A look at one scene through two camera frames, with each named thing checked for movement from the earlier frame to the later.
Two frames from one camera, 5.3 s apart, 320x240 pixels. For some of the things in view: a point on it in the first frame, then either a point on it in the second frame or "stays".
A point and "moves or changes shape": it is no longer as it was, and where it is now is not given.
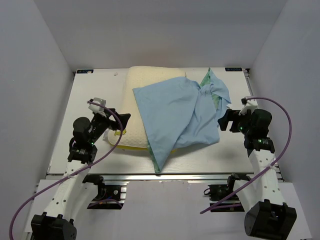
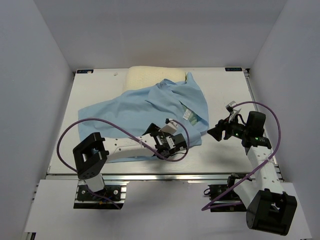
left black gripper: [113, 125] to [151, 127]
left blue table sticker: [85, 71] stays
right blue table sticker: [235, 69] stays
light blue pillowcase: [180, 113] moves or changes shape
